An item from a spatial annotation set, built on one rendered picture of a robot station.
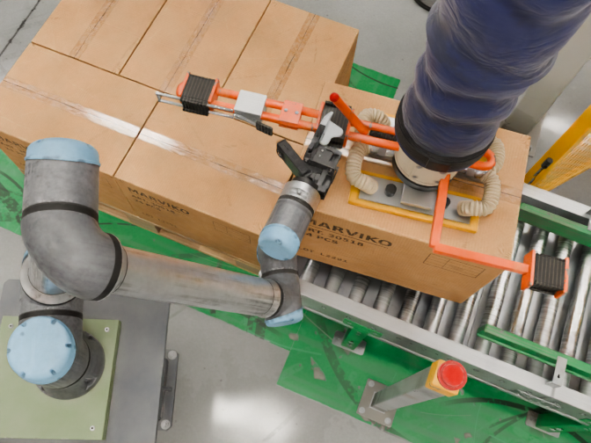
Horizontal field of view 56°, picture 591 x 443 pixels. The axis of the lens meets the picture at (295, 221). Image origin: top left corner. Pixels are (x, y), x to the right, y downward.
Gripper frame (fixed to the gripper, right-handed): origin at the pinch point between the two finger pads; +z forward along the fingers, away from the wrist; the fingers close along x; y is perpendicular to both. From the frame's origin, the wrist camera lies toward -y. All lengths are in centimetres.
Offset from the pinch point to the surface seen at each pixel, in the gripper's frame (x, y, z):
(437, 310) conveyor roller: -66, 50, -9
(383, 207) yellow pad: -12.2, 20.9, -9.9
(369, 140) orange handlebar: 0.8, 11.7, -0.8
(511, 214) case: -14, 52, 3
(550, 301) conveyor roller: -66, 85, 9
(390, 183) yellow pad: -11.1, 20.1, -2.9
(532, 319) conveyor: -72, 82, 3
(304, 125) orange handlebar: 1.1, -4.5, -3.4
